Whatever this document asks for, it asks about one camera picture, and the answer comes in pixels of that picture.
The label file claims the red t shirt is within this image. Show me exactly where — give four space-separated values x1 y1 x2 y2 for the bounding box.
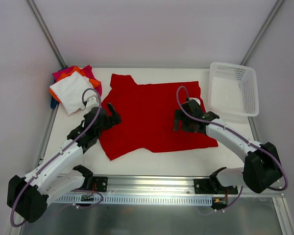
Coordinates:
99 74 218 160

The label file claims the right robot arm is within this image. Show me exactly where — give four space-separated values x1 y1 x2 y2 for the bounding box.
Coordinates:
176 98 283 194

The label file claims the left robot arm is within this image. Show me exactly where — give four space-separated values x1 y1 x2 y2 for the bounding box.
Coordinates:
7 103 121 223

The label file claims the orange folded t shirt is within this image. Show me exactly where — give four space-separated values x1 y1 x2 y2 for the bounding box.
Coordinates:
48 66 101 103

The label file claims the white folded t shirt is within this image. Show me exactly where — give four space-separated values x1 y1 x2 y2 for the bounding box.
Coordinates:
49 71 99 115

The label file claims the pink folded t shirt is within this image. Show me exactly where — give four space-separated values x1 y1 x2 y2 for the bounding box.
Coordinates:
49 65 102 101

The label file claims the blue folded t shirt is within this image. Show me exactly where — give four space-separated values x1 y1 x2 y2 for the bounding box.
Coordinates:
50 96 58 109

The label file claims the white plastic basket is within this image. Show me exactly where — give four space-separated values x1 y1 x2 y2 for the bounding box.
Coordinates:
208 62 259 117

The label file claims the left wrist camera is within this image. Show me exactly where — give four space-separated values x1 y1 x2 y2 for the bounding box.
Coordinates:
85 95 99 111

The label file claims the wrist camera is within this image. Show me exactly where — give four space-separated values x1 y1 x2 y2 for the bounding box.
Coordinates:
85 95 99 111
186 97 201 106

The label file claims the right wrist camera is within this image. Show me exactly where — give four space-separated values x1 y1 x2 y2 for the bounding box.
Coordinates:
186 97 201 106

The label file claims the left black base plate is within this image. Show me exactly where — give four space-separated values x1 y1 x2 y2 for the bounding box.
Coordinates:
87 176 108 192

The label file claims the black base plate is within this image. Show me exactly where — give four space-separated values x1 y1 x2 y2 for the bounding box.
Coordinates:
194 178 239 195
87 176 108 192

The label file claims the aluminium mounting rail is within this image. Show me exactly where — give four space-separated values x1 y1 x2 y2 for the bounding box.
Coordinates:
53 172 285 198

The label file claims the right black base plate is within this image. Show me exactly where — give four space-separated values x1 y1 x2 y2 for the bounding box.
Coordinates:
194 178 239 195

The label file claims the white slotted cable duct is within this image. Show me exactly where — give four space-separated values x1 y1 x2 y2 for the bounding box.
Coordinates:
55 193 213 207

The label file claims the left metal frame post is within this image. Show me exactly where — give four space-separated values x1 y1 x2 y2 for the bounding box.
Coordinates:
26 0 67 69

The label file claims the metal frame post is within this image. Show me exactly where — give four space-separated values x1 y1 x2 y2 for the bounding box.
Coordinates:
241 0 286 66
26 0 67 69

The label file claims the right metal frame post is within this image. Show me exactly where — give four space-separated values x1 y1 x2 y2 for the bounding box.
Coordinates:
241 0 286 66

